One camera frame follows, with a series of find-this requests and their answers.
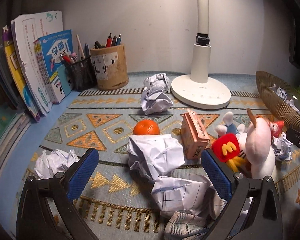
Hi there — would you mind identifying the small crumpled paper left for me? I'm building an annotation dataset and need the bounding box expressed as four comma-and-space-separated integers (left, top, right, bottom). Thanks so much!
34, 149, 79, 179

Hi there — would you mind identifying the small paper ball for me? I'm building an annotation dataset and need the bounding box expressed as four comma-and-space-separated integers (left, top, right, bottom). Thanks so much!
272, 132, 293, 161

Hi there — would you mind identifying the red fries plush toy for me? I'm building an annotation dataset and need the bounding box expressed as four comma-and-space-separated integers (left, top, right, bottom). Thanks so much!
211, 133, 251, 174

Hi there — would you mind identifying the large paper ball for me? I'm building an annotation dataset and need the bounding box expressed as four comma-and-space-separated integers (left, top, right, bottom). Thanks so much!
127, 134, 185, 181

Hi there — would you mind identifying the crumpled paper in bowl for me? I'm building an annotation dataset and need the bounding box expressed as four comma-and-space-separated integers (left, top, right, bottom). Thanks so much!
269, 84, 300, 113

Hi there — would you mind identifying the crumpled paper near lamp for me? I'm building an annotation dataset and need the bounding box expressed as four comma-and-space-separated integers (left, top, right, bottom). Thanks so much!
140, 73, 173, 115

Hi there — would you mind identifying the orange tangerine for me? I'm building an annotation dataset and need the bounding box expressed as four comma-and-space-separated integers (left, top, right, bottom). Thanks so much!
133, 119, 160, 135

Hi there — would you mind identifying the plaid checked cloth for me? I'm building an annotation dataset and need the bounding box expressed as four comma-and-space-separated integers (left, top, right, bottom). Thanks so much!
164, 189, 227, 239

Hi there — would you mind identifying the bamboo pen holder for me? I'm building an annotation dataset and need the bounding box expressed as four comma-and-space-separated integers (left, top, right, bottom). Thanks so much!
90, 44, 129, 91

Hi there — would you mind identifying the grid paper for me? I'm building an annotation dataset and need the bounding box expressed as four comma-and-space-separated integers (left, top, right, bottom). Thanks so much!
151, 174, 216, 218

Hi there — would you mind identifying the white cover workbook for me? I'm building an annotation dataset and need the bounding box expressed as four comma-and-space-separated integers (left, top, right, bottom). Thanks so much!
11, 10, 63, 116

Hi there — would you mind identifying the yellow purple book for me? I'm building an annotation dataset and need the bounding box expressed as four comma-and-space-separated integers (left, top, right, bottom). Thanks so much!
2, 25, 41, 122

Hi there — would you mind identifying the patterned blue table mat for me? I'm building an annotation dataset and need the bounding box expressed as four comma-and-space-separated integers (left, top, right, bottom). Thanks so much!
0, 71, 300, 239

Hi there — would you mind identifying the brown ribbed glass bowl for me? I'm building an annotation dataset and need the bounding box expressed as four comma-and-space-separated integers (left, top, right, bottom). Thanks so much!
255, 71, 300, 132

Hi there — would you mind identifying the pink white green plush toy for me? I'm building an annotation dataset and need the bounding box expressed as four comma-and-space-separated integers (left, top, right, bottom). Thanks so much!
245, 108, 277, 181

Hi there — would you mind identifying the black mesh pen holder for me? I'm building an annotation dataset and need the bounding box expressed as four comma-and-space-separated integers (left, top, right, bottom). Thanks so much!
66, 56, 97, 91

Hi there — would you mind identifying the white desk lamp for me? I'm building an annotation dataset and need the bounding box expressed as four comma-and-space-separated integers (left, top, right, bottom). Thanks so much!
171, 0, 231, 110

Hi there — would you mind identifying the small orange carton box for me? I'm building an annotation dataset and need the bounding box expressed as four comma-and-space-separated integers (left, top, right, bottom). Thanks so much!
181, 109, 210, 159

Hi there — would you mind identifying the flat green book stack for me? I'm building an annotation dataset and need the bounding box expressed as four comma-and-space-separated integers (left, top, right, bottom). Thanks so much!
0, 104, 31, 177

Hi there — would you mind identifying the red snack packet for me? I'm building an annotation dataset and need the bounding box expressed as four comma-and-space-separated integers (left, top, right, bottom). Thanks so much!
269, 120, 285, 138

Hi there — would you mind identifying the blue cover workbook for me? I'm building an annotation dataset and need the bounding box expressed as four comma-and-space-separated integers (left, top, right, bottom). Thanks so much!
33, 29, 74, 104

